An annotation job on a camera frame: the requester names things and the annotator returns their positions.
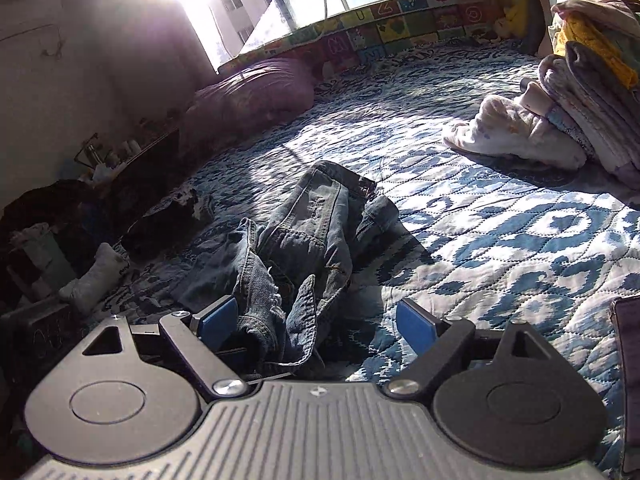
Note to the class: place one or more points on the blue denim jacket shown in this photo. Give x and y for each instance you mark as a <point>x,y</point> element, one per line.
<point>289,275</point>

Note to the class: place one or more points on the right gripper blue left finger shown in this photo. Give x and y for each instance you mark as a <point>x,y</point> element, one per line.
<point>196,337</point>

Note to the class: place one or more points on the stack of folded clothes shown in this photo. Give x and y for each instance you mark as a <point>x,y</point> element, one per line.
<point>588,77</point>

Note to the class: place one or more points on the black folded clothes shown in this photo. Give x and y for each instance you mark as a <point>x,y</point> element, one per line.
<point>167,228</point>

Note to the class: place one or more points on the blue white patterned quilt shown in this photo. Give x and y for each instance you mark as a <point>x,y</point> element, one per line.
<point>489,239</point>

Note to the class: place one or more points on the white baby garment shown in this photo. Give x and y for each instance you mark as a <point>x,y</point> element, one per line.
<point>502,127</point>

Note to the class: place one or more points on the yellow plush toy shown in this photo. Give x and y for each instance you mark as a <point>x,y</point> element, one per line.
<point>513,24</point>

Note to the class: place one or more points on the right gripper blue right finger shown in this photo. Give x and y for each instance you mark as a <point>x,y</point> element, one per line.
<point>440,347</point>

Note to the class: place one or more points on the pink pillow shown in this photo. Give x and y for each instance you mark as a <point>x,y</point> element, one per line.
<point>266,94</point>

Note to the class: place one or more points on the white rolled quilted cloth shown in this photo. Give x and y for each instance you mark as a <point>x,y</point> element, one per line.
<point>85,293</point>

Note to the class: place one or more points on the black smartphone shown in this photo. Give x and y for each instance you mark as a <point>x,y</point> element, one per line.
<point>626,321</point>

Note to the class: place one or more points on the colourful alphabet foam mat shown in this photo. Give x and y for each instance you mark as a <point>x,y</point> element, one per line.
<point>371,32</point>

